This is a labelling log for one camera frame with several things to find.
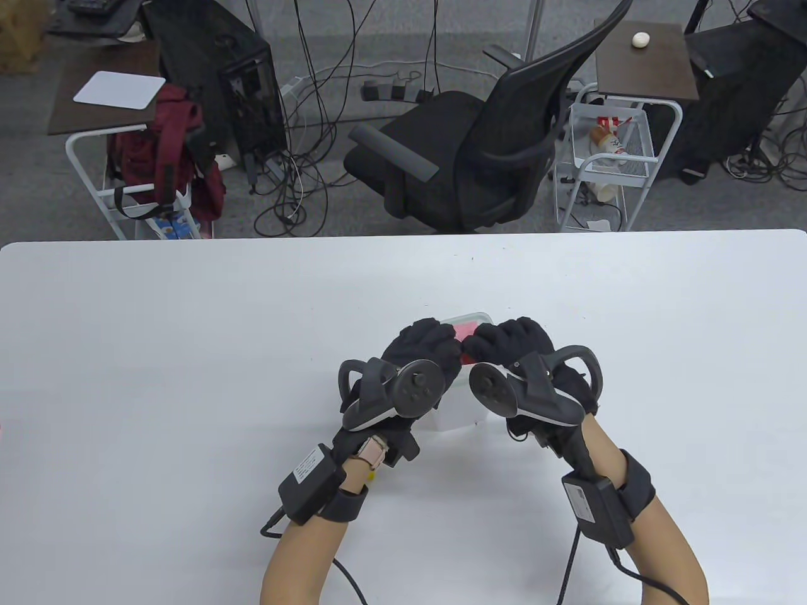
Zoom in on person's right hand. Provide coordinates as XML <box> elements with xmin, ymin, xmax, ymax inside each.
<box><xmin>463</xmin><ymin>317</ymin><xmax>600</xmax><ymax>467</ymax></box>

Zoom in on person's left hand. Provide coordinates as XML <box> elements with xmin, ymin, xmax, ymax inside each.
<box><xmin>331</xmin><ymin>318</ymin><xmax>464</xmax><ymax>468</ymax></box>

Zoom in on pink card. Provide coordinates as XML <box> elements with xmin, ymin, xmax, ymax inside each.
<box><xmin>454</xmin><ymin>323</ymin><xmax>479</xmax><ymax>368</ymax></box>

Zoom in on clear plastic container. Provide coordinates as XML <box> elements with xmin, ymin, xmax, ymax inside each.
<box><xmin>432</xmin><ymin>311</ymin><xmax>496</xmax><ymax>432</ymax></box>

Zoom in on person's right forearm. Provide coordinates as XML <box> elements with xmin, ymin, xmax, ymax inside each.
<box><xmin>567</xmin><ymin>416</ymin><xmax>710</xmax><ymax>605</ymax></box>

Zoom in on person's left forearm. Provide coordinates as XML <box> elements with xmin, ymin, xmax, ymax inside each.
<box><xmin>260</xmin><ymin>459</ymin><xmax>373</xmax><ymax>605</ymax></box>

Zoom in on black wrist sensor box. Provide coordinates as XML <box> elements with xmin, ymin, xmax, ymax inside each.
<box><xmin>561</xmin><ymin>473</ymin><xmax>636</xmax><ymax>550</ymax></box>
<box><xmin>278</xmin><ymin>443</ymin><xmax>347</xmax><ymax>526</ymax></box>

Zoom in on black wristband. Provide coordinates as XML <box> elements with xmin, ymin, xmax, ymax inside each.
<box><xmin>316</xmin><ymin>485</ymin><xmax>369</xmax><ymax>524</ymax></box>
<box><xmin>618</xmin><ymin>449</ymin><xmax>656</xmax><ymax>522</ymax></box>

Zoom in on black mesh office chair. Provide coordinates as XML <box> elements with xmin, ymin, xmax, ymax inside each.
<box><xmin>344</xmin><ymin>0</ymin><xmax>634</xmax><ymax>235</ymax></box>

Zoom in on white bottle brown cap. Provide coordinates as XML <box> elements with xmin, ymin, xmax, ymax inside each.
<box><xmin>589</xmin><ymin>124</ymin><xmax>627</xmax><ymax>158</ymax></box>

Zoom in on blue printed box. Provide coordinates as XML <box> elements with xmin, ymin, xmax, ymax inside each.
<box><xmin>150</xmin><ymin>211</ymin><xmax>201</xmax><ymax>241</ymax></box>

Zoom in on white basket cart brown top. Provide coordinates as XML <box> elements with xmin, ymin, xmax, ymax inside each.
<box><xmin>554</xmin><ymin>21</ymin><xmax>700</xmax><ymax>234</ymax></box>

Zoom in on grey metal pole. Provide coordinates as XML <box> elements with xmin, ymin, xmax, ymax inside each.
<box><xmin>525</xmin><ymin>0</ymin><xmax>544</xmax><ymax>62</ymax></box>

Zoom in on dark red backpack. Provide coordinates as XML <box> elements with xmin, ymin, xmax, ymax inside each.
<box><xmin>106</xmin><ymin>84</ymin><xmax>226</xmax><ymax>222</ymax></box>

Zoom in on large black case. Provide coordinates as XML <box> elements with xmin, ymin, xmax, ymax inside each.
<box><xmin>656</xmin><ymin>0</ymin><xmax>807</xmax><ymax>185</ymax></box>

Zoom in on black computer tower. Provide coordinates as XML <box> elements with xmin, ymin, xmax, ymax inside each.
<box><xmin>137</xmin><ymin>0</ymin><xmax>292</xmax><ymax>172</ymax></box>

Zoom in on white mouse pad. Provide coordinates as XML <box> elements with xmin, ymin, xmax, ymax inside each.
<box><xmin>73</xmin><ymin>71</ymin><xmax>166</xmax><ymax>112</ymax></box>

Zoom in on white side table brown top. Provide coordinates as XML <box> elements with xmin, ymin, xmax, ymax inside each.
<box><xmin>45</xmin><ymin>42</ymin><xmax>218</xmax><ymax>241</ymax></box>

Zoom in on brown cardboard box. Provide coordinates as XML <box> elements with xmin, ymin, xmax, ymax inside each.
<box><xmin>0</xmin><ymin>5</ymin><xmax>48</xmax><ymax>76</ymax></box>

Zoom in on black ring controller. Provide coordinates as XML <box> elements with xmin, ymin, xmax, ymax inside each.
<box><xmin>339</xmin><ymin>357</ymin><xmax>447</xmax><ymax>432</ymax></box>
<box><xmin>468</xmin><ymin>345</ymin><xmax>604</xmax><ymax>426</ymax></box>

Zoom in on pink strap wristwatch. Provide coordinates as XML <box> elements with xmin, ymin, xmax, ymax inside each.
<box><xmin>357</xmin><ymin>435</ymin><xmax>389</xmax><ymax>470</ymax></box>

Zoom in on tangle of black cables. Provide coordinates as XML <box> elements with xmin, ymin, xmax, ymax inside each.
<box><xmin>722</xmin><ymin>95</ymin><xmax>807</xmax><ymax>191</ymax></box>
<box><xmin>243</xmin><ymin>0</ymin><xmax>442</xmax><ymax>239</ymax></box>

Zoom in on black glove cable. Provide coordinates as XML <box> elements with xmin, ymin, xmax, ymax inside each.
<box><xmin>555</xmin><ymin>526</ymin><xmax>691</xmax><ymax>605</ymax></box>
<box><xmin>260</xmin><ymin>507</ymin><xmax>368</xmax><ymax>605</ymax></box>

